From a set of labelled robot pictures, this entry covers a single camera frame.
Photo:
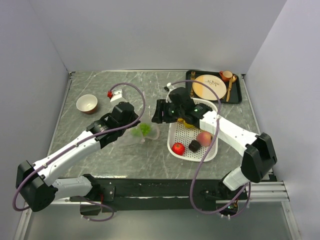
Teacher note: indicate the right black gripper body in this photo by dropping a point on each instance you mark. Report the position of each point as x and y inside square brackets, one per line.
[170, 113]

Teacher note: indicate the yellow green starfruit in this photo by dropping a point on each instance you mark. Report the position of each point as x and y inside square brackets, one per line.
[188, 126]

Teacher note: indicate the green grapes bunch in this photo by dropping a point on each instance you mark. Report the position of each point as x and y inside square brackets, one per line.
[142, 130]

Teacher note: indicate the clear zip top bag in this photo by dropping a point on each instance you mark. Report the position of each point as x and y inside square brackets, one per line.
[128, 139]

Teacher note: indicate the pink peach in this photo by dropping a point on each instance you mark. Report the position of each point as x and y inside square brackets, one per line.
[204, 138]

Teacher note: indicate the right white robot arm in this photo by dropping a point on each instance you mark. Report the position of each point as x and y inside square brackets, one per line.
[257, 150]

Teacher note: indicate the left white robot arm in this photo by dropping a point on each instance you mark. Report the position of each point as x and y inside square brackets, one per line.
[39, 183]

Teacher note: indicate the orange yellow mango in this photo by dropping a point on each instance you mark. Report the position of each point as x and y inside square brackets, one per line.
[180, 120]

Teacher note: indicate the gold fork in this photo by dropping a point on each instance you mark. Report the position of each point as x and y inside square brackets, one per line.
[192, 78]

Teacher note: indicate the white brown bowl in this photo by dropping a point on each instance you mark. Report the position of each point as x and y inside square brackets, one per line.
[87, 104]

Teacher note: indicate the white perforated basket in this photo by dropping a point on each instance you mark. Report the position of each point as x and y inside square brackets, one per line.
[178, 133]

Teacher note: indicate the cream orange plate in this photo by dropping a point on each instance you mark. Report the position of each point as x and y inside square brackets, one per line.
[214, 83]

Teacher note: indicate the orange cup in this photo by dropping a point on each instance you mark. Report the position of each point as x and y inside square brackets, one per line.
[226, 75]

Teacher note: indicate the black tray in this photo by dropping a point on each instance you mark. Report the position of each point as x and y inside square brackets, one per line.
[235, 94]

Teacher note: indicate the gold spoon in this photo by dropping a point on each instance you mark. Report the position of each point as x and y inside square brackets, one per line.
[231, 81]

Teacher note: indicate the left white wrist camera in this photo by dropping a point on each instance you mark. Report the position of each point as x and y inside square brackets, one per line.
[117, 97]

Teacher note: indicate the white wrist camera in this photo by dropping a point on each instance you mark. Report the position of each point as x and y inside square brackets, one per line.
[169, 87]
[117, 97]

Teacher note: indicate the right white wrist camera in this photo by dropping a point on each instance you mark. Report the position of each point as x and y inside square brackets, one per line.
[169, 87]

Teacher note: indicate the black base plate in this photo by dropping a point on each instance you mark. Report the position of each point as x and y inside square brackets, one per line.
[208, 195]

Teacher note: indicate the aluminium rail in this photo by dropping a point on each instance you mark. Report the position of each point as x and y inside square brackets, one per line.
[278, 194]

